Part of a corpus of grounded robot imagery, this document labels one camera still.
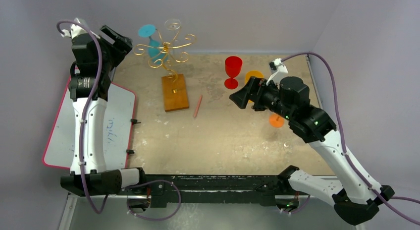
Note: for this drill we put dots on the orange plastic wine glass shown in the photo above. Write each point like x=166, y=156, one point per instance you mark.
x=276, y=121

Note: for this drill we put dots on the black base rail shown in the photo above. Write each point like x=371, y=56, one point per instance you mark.
x=265, y=190

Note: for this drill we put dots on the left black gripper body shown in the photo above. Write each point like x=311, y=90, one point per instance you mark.
x=113, y=54

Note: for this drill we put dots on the red plastic wine glass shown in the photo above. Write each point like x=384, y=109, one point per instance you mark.
x=233, y=65

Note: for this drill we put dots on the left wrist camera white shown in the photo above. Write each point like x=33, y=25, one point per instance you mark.
x=75, y=30

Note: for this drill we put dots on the yellow plastic wine glass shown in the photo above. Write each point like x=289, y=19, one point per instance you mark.
x=254, y=73

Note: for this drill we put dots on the blue plastic wine glass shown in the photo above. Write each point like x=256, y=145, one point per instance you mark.
x=154, y=53

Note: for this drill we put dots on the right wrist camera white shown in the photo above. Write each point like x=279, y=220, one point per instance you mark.
x=278, y=71

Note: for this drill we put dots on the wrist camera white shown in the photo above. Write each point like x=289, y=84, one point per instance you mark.
x=75, y=30
x=278, y=71

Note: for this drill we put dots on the clear wine glass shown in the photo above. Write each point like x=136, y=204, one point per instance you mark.
x=173, y=25
x=290, y=146

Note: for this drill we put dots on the gold wire wine glass rack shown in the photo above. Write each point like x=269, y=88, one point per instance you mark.
x=173, y=48

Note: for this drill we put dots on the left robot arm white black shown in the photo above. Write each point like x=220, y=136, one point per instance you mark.
x=88, y=87

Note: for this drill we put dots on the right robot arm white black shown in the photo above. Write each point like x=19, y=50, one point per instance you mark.
x=354, y=195

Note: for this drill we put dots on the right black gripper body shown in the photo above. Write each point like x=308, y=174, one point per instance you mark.
x=255, y=95

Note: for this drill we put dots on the wooden rack base board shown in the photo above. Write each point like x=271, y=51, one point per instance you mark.
x=175, y=96

